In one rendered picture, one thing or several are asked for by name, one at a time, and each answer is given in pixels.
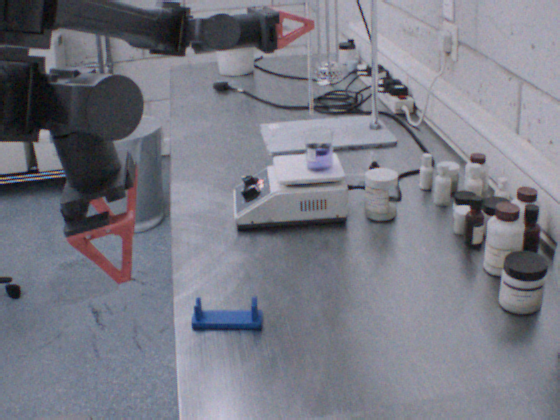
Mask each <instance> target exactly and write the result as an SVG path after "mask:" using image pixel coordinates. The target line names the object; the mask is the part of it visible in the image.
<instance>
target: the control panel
mask: <svg viewBox="0 0 560 420"><path fill-rule="evenodd" d="M254 178H258V179H259V182H260V181H261V180H262V181H263V182H262V183H259V182H258V183H257V184H256V185H255V186H256V187H257V188H258V190H260V192H261V193H260V195H259V196H258V197H257V198H256V199H254V200H253V201H251V202H245V201H244V198H243V197H242V195H241V194H240V192H241V191H242V190H244V189H243V186H244V183H242V184H240V185H239V186H237V187H235V204H236V214H237V213H239V212H240V211H242V210H243V209H245V208H247V207H248V206H251V205H253V204H254V203H256V202H257V201H259V200H261V199H262V198H264V197H266V196H267V195H269V194H270V193H271V188H270V182H269V176H268V168H265V169H264V171H262V172H261V173H259V174H257V175H256V176H254ZM261 185H263V186H262V187H261V188H260V186H261Z"/></svg>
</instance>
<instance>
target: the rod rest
mask: <svg viewBox="0 0 560 420"><path fill-rule="evenodd" d="M262 322H263V311H262V310H258V305H257V296H253V298H252V305H251V310H202V303H201V297H197V298H196V305H194V312H193V316H192V319H191V327H192V328H220V329H261V328H262Z"/></svg>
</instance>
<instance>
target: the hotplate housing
mask: <svg viewBox="0 0 560 420"><path fill-rule="evenodd" d="M266 168H268V176H269V182H270V188H271V193H270V194H269V195H267V196H266V197H264V198H262V199H261V200H259V201H257V202H256V203H254V204H253V205H251V206H248V207H247V208H245V209H243V210H242V211H240V212H239V213H237V214H236V204H235V190H234V191H233V194H234V218H235V224H237V229H248V228H262V227H276V226H290V225H305V224H318V222H332V221H346V220H347V217H346V215H348V191H349V190H353V185H346V182H345V180H343V181H338V182H324V183H309V184H294V185H279V184H277V181H276V176H275V169H274V165H272V166H268V167H266Z"/></svg>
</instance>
